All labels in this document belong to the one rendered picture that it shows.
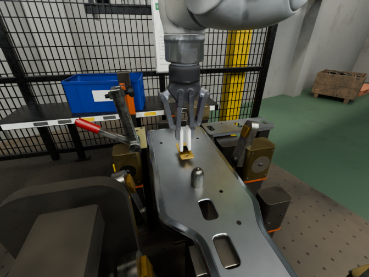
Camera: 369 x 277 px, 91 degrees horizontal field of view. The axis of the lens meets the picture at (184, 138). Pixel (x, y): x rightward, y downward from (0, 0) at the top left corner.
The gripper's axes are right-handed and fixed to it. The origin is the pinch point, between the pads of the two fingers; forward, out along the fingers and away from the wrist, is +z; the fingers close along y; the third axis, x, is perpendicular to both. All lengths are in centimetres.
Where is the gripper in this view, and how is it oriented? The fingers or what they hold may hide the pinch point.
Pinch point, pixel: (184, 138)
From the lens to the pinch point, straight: 52.6
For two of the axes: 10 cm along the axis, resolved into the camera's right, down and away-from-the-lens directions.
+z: 0.0, 8.6, 5.0
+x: -2.5, -4.9, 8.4
